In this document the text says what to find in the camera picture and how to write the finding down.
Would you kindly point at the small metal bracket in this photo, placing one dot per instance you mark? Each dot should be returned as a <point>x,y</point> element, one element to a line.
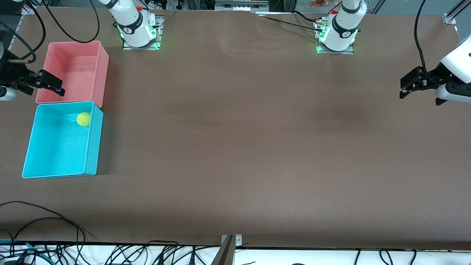
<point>239,241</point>

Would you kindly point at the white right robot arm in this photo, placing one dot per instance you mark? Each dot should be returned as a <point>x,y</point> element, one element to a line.
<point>134,25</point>

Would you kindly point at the pink plastic bin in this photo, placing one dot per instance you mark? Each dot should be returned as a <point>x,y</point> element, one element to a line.
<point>81,71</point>

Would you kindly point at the aluminium frame corner bracket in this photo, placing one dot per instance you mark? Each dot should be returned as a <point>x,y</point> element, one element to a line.
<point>449,18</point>
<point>28,9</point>

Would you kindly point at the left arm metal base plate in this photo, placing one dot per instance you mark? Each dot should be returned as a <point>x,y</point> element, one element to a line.
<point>347,52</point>

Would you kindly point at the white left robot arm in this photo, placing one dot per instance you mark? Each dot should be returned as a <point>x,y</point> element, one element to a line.
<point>344,29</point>

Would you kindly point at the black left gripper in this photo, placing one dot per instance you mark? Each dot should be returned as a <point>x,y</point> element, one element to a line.
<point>435,77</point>

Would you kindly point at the yellow-green tennis ball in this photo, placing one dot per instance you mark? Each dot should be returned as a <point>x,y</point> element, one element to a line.
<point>84,119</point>

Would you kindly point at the blue plastic bin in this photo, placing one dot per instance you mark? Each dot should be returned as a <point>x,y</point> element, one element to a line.
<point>59,151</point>

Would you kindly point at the orange objects pile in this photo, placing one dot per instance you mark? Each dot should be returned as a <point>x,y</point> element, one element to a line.
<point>320,3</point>

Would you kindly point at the grey metal device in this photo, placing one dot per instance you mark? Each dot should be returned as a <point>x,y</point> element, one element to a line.
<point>239,5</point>

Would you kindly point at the grey metal bar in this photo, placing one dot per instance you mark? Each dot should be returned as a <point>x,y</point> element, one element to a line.
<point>224,255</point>

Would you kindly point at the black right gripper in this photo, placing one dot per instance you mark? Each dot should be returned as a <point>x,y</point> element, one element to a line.
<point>11,75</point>

